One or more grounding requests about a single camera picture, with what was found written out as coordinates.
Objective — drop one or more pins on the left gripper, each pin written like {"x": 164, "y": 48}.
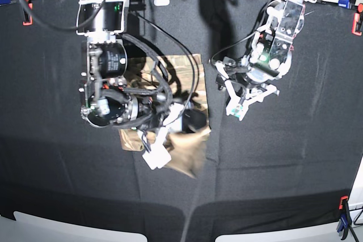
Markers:
{"x": 245, "y": 82}

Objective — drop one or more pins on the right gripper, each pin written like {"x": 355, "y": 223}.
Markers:
{"x": 180, "y": 142}

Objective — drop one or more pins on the camouflage t-shirt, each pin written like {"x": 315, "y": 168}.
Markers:
{"x": 179, "y": 78}

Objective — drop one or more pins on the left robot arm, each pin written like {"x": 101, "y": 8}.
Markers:
{"x": 268, "y": 57}

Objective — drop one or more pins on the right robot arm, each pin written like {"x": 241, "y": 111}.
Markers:
{"x": 107, "y": 100}

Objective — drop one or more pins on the black table cloth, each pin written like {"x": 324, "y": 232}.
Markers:
{"x": 285, "y": 165}

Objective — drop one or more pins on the red clamp right rear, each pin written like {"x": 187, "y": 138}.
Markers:
{"x": 357, "y": 21}

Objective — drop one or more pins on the red blue clamp front right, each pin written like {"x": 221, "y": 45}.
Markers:
{"x": 345, "y": 220}

